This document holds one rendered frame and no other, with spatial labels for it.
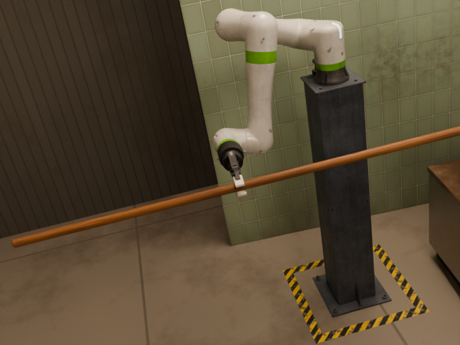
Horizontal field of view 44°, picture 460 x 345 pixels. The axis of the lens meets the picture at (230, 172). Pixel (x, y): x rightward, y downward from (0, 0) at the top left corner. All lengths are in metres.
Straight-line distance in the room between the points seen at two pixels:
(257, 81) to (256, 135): 0.21
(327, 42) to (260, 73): 0.40
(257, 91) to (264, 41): 0.19
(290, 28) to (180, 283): 1.66
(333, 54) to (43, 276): 2.35
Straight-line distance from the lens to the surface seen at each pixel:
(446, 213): 2.99
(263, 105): 2.17
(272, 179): 1.92
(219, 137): 2.18
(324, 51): 2.43
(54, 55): 3.84
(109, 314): 3.37
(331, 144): 2.55
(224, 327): 3.08
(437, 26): 3.35
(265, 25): 2.11
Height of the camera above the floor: 2.13
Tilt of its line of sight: 29 degrees down
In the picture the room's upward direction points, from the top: 11 degrees counter-clockwise
